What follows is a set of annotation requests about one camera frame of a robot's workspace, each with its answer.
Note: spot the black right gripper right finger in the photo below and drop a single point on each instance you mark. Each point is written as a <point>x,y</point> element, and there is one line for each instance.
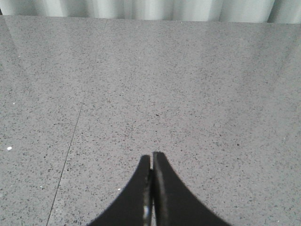
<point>175,204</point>

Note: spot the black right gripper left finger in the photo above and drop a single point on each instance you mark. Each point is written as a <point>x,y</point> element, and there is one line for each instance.
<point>133,205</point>

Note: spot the grey pleated curtain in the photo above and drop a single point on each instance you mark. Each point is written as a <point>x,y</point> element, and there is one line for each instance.
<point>246,11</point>

